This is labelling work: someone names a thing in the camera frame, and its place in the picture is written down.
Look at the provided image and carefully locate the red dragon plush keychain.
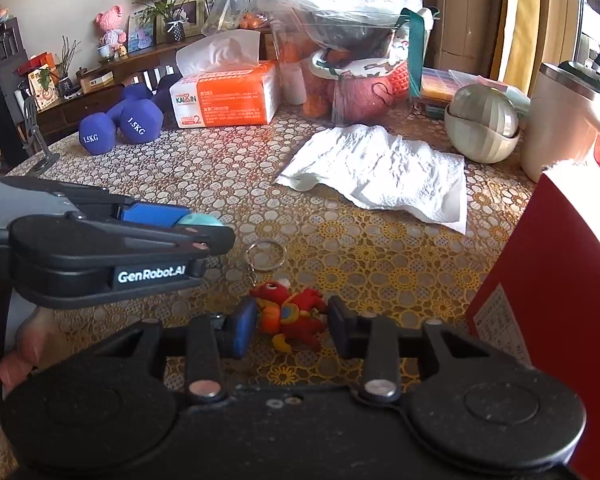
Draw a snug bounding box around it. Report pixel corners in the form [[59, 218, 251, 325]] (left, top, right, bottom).
[[249, 280, 327, 353]]

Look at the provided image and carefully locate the person's left hand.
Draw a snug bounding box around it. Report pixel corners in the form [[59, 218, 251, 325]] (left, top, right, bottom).
[[0, 307, 55, 393]]

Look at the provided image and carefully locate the purple dumbbell right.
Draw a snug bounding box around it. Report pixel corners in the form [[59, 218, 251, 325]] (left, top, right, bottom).
[[119, 74, 182, 144]]

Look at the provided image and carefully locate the purple dumbbell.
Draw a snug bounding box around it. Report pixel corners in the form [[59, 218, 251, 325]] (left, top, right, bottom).
[[79, 82, 152, 155], [119, 74, 182, 144]]

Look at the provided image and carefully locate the purple dumbbell left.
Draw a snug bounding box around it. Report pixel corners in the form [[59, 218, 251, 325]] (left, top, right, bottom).
[[79, 82, 152, 155]]

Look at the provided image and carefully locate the black phone stand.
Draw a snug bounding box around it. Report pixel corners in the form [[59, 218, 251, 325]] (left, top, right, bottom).
[[23, 96, 60, 177]]

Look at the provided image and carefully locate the wooden tv cabinet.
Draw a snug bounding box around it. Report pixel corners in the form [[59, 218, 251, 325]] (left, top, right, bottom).
[[38, 67, 182, 144]]

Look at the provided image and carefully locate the white wifi router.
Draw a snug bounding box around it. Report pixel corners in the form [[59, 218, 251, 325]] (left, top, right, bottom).
[[129, 64, 174, 91]]

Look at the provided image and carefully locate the orange tissue pack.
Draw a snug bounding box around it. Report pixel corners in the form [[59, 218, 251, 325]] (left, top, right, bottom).
[[170, 29, 280, 128]]

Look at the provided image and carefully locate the white crumpled paper towel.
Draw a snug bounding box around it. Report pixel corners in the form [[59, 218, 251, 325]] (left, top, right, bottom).
[[275, 124, 468, 234]]

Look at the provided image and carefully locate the pink plush doll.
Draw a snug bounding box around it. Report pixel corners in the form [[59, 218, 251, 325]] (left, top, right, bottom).
[[95, 4, 126, 60]]

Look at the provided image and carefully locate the red cardboard box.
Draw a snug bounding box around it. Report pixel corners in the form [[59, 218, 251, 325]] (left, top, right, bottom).
[[466, 162, 600, 479]]

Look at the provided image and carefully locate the clear bag on cabinet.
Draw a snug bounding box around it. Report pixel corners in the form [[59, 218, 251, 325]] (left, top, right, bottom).
[[201, 0, 250, 36]]

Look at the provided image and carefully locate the round cream ceramic jar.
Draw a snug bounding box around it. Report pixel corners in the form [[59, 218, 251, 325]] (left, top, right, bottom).
[[444, 84, 519, 164]]

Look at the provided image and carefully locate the large plastic bag with bowls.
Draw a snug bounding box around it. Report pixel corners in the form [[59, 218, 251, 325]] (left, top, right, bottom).
[[257, 0, 437, 126]]

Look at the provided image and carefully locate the beige steel mug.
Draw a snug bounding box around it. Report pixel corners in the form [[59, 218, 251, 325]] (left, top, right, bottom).
[[520, 63, 600, 181]]

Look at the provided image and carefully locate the photo frame with plant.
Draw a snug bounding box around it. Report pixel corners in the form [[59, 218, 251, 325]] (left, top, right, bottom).
[[140, 0, 207, 44]]

